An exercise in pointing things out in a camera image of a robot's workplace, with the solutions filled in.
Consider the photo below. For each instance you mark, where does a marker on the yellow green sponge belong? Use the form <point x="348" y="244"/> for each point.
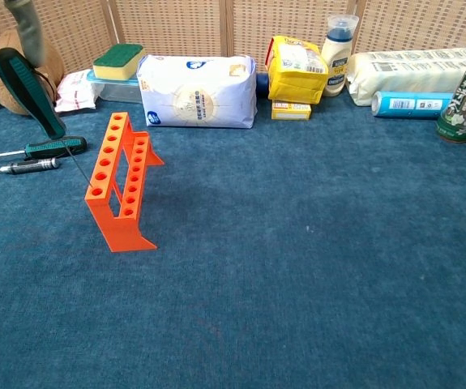
<point x="119" y="61"/>

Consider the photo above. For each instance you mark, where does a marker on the small green black screwdriver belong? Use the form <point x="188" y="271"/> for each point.
<point x="30" y="89"/>

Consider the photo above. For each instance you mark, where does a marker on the light blue cylindrical can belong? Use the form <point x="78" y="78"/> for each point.
<point x="409" y="104"/>

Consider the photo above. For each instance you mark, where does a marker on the orange test tube rack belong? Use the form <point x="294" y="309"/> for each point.
<point x="113" y="227"/>

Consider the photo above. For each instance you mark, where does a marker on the wicker folding screen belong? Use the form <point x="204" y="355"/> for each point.
<point x="232" y="24"/>

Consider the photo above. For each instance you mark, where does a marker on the white red snack packet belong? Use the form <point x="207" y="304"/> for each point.
<point x="74" y="93"/>

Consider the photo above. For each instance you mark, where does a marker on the mayonnaise squeeze bottle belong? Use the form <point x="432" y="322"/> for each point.
<point x="336" y="61"/>

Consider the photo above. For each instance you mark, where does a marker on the brown plush toy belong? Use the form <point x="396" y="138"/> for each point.
<point x="52" y="67"/>

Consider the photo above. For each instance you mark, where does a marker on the large green black screwdriver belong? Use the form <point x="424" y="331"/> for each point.
<point x="54" y="146"/>

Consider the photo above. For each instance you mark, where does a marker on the yellow snack bag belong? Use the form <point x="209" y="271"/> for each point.
<point x="295" y="71"/>

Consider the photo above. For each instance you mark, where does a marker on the dark blue round object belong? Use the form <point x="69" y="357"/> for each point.
<point x="262" y="83"/>

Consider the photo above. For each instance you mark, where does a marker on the clear plastic container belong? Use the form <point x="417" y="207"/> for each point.
<point x="121" y="90"/>

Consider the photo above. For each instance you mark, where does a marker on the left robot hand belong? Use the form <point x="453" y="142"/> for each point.
<point x="30" y="32"/>

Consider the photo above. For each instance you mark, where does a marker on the green tea bottle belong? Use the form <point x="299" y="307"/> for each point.
<point x="465" y="93"/>

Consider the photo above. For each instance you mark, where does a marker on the cream noodle package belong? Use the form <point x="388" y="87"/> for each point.
<point x="407" y="71"/>

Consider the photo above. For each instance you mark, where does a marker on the black silver metal screwdriver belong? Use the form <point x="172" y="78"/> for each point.
<point x="30" y="165"/>

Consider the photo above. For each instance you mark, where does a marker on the white flour bag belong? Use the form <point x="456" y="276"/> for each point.
<point x="198" y="93"/>

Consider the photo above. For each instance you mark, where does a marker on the small yellow box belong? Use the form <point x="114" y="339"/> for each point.
<point x="291" y="110"/>

